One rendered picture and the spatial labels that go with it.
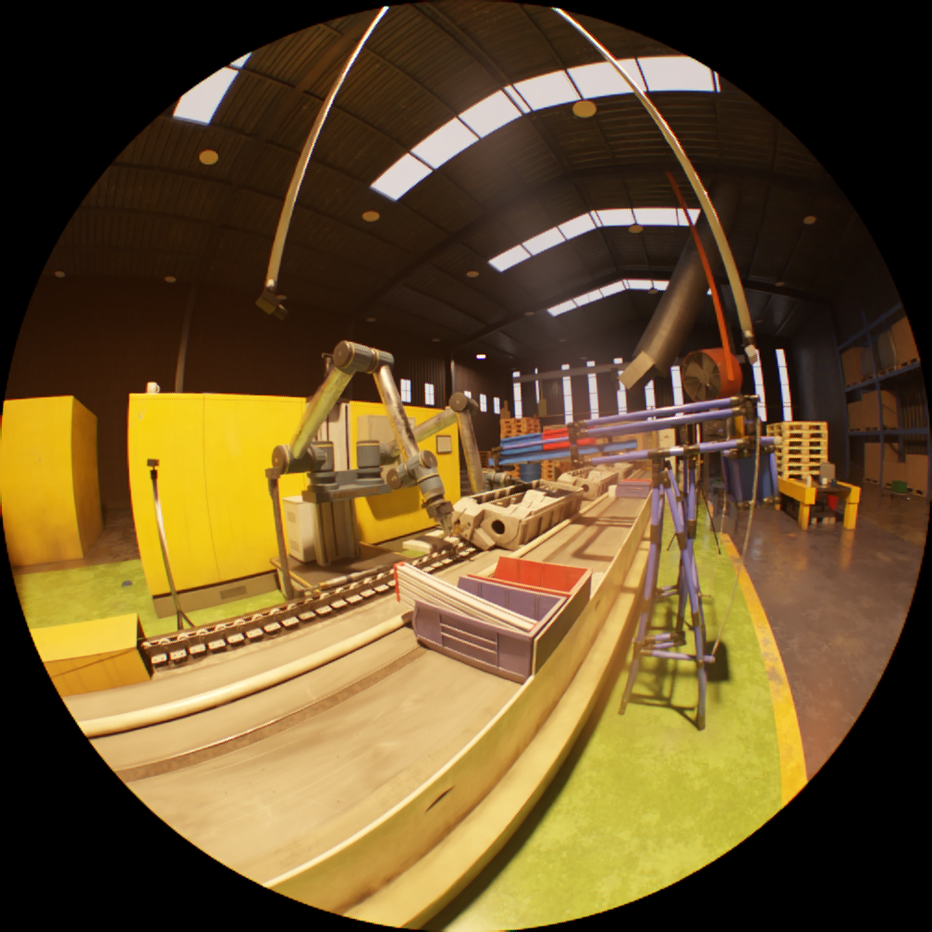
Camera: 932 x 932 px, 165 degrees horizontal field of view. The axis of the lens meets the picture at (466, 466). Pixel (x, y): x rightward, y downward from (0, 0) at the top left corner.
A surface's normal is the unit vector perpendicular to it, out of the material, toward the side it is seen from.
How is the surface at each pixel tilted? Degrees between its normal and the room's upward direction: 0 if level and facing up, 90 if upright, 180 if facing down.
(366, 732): 0
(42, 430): 90
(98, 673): 89
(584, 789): 0
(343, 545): 90
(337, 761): 0
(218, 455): 90
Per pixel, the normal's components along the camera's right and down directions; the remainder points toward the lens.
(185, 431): 0.80, 0.00
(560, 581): -0.60, 0.03
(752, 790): -0.04, -1.00
